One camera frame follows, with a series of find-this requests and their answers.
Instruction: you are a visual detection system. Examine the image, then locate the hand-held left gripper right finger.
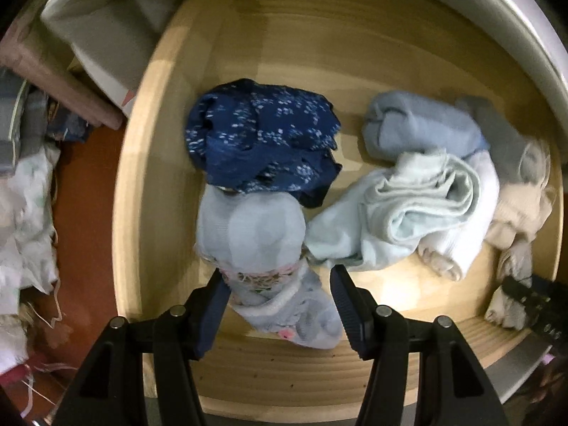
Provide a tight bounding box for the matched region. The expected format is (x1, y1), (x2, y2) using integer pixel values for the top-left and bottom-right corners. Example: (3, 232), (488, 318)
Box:
(331, 264), (511, 426)

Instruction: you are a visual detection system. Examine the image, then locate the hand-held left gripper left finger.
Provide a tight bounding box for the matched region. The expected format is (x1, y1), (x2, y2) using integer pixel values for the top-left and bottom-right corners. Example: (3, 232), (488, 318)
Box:
(51, 270), (230, 426)

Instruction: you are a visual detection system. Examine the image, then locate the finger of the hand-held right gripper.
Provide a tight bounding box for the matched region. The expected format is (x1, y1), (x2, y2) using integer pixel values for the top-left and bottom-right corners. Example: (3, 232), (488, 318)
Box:
(503, 275), (568, 347)

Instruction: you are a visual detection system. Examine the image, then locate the pale blue floral-trim sock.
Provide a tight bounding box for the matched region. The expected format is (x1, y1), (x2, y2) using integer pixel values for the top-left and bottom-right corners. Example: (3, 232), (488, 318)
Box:
(195, 185), (344, 349)

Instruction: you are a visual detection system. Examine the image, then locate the beige cloth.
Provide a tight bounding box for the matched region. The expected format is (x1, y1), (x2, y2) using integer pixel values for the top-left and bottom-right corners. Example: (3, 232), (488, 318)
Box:
(483, 181), (557, 330)

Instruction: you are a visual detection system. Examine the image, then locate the white sock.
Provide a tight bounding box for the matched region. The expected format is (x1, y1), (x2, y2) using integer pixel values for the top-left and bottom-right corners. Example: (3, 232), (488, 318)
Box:
(417, 151), (501, 282)

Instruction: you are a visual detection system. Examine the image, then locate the grey sock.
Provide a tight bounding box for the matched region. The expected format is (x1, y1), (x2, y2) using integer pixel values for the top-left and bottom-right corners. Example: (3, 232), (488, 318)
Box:
(455, 96), (552, 187)

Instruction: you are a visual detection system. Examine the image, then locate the wooden drawer with grey front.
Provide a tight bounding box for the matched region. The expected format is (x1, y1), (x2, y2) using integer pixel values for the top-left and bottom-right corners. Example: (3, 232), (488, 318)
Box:
(111, 0), (564, 418)

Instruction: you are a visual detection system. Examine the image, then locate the navy floral underwear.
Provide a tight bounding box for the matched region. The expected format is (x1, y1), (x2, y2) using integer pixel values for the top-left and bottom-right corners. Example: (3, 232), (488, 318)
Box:
(184, 78), (343, 208)

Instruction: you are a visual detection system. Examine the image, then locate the mint green cloth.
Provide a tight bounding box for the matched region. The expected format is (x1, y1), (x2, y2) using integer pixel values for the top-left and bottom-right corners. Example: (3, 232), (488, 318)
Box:
(305, 151), (482, 272)

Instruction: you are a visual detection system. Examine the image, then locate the light blue sock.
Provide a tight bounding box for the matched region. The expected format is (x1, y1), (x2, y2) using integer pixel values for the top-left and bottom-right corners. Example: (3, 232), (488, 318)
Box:
(361, 91), (491, 170)

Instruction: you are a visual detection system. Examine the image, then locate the white floral sheet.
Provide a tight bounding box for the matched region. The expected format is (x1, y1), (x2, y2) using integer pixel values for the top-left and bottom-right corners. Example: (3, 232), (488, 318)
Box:
(0, 146), (63, 365)

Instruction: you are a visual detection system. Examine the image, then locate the dark blue printed cloth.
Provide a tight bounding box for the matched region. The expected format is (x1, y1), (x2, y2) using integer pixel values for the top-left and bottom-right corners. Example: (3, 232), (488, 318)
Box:
(47, 111), (94, 143)

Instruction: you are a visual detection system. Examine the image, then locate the cardboard box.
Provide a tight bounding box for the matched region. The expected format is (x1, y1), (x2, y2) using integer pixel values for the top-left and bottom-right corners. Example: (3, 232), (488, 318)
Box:
(0, 18), (125, 130)

